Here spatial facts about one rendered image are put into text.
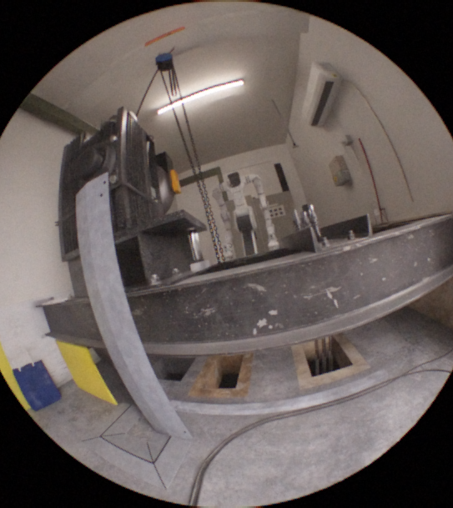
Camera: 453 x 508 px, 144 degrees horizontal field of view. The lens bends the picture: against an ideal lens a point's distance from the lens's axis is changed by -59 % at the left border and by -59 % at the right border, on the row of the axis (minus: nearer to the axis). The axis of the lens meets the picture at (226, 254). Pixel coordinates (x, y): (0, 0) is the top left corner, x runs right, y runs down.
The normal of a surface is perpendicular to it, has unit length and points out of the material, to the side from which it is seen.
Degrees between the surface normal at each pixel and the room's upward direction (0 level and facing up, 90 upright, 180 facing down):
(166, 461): 10
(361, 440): 0
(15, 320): 90
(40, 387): 91
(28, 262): 90
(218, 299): 90
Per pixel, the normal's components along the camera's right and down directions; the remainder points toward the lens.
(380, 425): -0.23, -0.97
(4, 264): 0.95, -0.22
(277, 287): -0.20, 0.05
